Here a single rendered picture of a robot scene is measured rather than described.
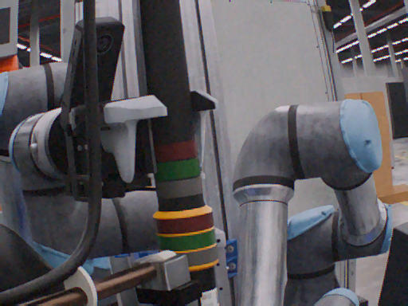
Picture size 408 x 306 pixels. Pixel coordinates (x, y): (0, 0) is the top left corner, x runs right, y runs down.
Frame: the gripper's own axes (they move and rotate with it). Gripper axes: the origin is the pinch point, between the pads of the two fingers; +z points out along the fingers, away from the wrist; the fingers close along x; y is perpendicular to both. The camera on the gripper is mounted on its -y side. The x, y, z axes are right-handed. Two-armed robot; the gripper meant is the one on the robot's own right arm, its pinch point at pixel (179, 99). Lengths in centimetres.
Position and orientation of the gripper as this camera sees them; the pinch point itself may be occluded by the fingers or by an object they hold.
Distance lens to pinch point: 48.1
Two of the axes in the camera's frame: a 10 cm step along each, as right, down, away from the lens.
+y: 1.3, 9.9, 0.5
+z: 5.7, -0.3, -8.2
